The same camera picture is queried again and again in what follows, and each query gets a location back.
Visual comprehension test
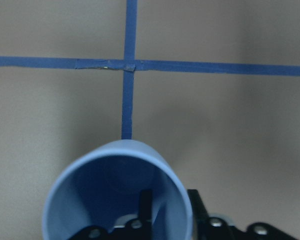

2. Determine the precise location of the blue cup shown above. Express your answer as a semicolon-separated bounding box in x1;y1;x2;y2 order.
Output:
42;139;193;240

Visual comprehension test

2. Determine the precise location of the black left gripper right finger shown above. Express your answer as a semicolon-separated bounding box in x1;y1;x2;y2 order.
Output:
187;189;295;240

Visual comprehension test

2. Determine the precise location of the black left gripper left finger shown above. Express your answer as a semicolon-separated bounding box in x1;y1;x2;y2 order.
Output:
70;190;153;240

